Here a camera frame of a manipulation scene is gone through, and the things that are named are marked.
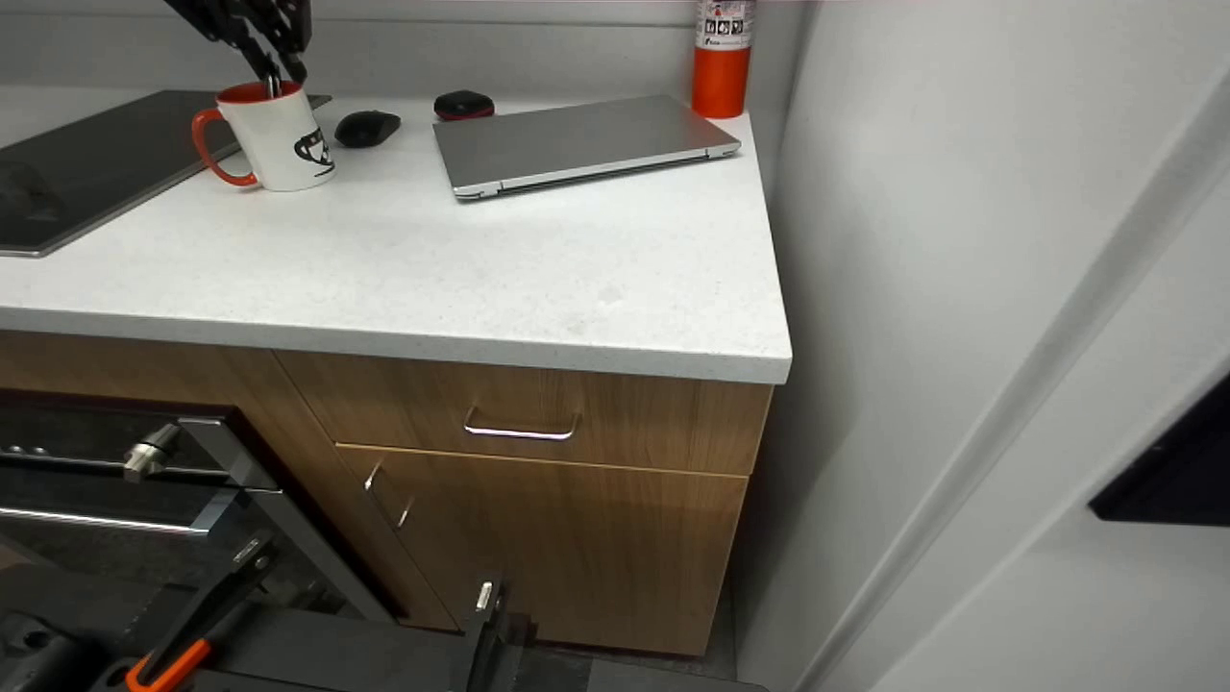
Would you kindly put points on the wooden cabinet door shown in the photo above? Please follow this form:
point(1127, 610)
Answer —
point(564, 551)

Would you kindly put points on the black wall panel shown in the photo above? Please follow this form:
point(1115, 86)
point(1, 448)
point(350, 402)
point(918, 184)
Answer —
point(1174, 475)

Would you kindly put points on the black computer mouse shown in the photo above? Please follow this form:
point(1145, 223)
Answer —
point(368, 127)

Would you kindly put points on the black clamp with silver knob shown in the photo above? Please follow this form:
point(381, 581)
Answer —
point(495, 640)

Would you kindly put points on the wooden cabinet drawer front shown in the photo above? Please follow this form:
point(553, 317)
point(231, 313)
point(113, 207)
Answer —
point(539, 412)

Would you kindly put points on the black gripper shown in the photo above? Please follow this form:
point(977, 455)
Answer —
point(239, 18)

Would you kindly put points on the silver closed laptop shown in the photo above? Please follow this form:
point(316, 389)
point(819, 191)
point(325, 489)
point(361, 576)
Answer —
point(577, 140)

